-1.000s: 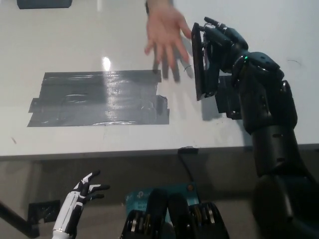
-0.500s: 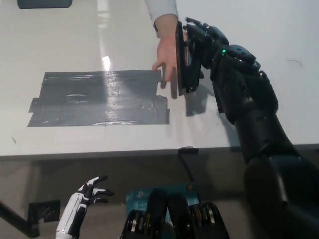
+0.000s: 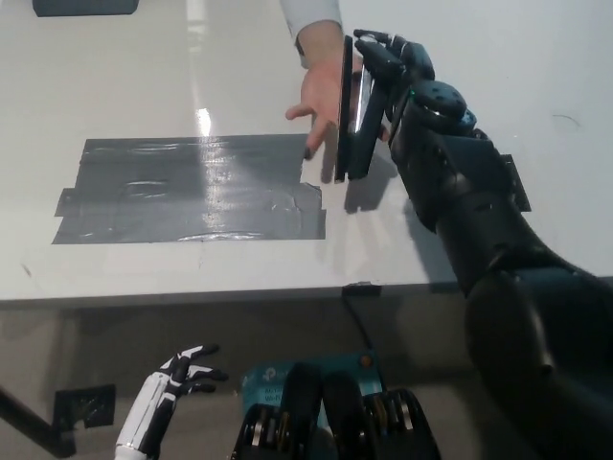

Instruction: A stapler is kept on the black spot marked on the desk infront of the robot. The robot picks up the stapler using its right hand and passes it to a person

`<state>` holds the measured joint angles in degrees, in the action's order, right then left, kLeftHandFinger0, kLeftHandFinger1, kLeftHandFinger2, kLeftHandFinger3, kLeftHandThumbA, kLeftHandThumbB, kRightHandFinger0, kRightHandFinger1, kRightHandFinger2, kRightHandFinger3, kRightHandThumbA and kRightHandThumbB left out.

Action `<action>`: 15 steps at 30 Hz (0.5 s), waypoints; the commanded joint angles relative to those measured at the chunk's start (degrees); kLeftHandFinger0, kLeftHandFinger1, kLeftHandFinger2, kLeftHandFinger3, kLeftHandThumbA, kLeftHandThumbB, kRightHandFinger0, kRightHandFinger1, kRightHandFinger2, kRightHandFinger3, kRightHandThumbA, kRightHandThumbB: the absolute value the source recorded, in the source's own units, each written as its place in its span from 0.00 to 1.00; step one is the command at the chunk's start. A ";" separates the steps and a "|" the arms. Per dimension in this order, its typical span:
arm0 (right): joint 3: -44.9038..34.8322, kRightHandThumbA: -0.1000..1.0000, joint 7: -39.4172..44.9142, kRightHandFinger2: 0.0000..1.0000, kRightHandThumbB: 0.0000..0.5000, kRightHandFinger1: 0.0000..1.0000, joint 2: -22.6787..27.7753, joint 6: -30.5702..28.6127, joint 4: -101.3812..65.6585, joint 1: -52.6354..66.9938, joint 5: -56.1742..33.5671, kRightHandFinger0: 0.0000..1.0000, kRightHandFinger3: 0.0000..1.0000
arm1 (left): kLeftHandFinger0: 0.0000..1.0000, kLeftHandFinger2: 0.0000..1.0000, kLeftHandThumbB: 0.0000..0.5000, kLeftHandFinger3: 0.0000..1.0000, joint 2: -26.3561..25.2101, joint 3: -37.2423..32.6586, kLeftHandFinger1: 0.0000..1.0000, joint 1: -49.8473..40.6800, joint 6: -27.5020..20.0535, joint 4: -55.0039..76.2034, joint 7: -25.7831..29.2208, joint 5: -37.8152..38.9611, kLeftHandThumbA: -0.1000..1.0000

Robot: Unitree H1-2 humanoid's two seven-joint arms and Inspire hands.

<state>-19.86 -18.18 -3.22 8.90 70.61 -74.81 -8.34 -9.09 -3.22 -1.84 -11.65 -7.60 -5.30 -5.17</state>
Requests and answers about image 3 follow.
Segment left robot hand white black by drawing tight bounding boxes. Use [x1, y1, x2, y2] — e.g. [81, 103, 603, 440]
[113, 342, 230, 455]

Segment right robot hand black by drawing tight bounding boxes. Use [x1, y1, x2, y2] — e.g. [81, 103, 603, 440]
[352, 29, 436, 144]

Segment person bare hand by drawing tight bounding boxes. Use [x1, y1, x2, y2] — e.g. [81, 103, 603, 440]
[284, 57, 347, 162]

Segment black desk stapler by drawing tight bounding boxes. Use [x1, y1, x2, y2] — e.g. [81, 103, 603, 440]
[332, 34, 387, 185]

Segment robot torso black blocks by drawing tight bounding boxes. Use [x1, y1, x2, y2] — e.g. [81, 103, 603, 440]
[232, 362, 443, 460]

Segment black floor tape patch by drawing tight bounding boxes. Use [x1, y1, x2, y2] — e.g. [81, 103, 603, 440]
[53, 384, 118, 429]

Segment teal router box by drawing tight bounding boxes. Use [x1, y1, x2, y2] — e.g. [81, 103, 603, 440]
[240, 352, 385, 440]

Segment black slanted table leg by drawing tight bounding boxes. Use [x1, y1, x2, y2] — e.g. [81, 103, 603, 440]
[0, 382, 78, 457]

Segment dark grey box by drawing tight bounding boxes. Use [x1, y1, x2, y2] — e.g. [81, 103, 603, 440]
[32, 0, 140, 19]

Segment large grey duct tape patch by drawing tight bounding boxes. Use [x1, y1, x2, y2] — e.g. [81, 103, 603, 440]
[51, 133, 328, 245]

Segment thin black cable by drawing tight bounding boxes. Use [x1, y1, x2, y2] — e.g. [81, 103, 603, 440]
[342, 293, 375, 354]

